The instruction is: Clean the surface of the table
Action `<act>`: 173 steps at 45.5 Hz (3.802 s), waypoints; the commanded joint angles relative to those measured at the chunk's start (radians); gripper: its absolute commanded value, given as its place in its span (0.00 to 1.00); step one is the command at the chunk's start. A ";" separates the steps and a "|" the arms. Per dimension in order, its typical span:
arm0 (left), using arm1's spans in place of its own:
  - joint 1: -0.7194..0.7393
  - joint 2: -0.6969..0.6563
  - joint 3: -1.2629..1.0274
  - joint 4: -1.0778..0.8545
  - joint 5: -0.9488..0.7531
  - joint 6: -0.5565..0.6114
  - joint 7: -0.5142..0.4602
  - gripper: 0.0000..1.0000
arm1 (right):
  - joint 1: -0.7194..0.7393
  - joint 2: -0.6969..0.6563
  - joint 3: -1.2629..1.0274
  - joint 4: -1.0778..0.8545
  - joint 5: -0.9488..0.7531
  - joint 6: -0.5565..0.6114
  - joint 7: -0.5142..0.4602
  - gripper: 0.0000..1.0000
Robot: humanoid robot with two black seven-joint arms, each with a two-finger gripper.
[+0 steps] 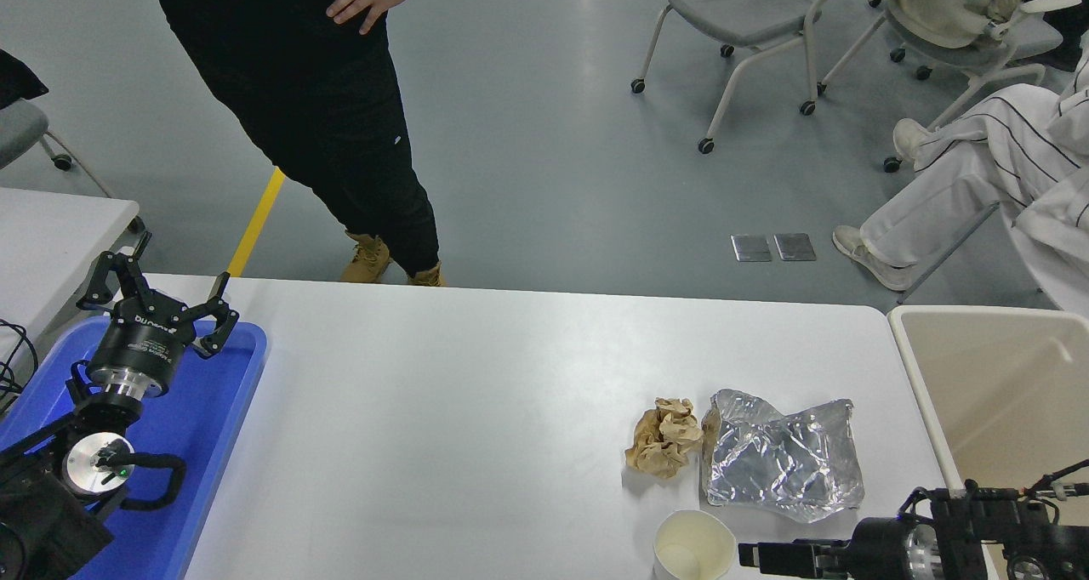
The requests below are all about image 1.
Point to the black cloth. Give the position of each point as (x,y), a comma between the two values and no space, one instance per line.
(13,78)

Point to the grey chair with white legs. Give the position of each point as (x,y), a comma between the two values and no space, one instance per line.
(732,6)

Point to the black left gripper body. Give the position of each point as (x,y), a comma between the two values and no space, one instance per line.
(140,342)

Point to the blue plastic tray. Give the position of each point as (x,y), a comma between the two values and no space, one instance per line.
(213,410)

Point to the white office chair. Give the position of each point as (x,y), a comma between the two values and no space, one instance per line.
(1012,48)

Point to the standing person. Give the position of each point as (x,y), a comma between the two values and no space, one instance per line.
(289,95)

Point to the silver foil tray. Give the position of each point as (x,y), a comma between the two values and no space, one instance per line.
(783,461)

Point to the white side table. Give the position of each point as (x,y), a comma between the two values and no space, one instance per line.
(51,240)

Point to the cream jacket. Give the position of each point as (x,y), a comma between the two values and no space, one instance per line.
(944,2)

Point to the large pale bin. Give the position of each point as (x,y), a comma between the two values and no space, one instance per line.
(995,393)

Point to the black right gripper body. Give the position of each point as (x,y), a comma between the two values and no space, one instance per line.
(880,554)

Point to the metal floor plate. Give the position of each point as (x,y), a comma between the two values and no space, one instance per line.
(795,247)
(751,247)

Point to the grey chair with metal legs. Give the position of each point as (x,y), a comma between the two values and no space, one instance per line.
(17,129)

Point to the white paper cup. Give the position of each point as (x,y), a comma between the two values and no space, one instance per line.
(693,546)

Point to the tan paper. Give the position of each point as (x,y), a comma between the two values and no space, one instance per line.
(664,440)

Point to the yellow floor tape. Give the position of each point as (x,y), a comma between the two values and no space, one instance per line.
(255,223)

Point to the seated person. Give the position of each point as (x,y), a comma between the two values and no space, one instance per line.
(961,180)

